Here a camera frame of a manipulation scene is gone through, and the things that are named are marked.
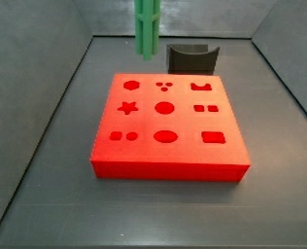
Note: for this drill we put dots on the green three prong peg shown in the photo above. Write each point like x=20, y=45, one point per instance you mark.
x=147, y=22

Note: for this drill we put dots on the red shape sorter block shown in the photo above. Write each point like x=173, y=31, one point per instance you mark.
x=168, y=128

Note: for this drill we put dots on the dark grey curved holder block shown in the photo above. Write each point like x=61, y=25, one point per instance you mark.
x=191, y=59

